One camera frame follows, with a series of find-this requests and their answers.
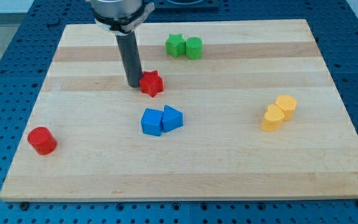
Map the light wooden board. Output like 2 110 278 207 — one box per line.
0 19 358 202

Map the green cylinder block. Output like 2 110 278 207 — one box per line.
186 37 203 60

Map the red cylinder block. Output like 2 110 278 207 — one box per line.
27 127 57 156

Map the blue cube block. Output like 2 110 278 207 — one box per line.
140 108 163 136

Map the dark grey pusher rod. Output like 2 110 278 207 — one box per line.
116 32 143 88

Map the green star block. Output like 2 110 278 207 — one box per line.
165 34 186 58

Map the red star block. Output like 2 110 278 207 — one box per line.
139 70 163 98

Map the yellow heart block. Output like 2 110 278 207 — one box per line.
260 104 285 132

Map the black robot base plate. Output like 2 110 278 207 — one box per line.
154 0 219 9

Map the blue triangle block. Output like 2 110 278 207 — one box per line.
162 105 183 133

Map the yellow hexagon block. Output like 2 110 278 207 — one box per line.
275 95 298 121

